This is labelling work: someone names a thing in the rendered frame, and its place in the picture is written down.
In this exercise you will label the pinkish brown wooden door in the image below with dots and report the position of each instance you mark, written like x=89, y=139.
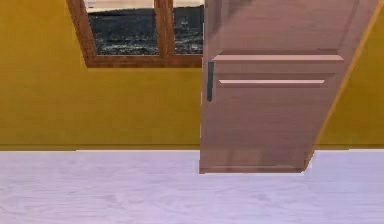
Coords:
x=266, y=120

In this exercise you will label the brown wooden framed window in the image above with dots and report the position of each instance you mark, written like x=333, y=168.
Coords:
x=165, y=33

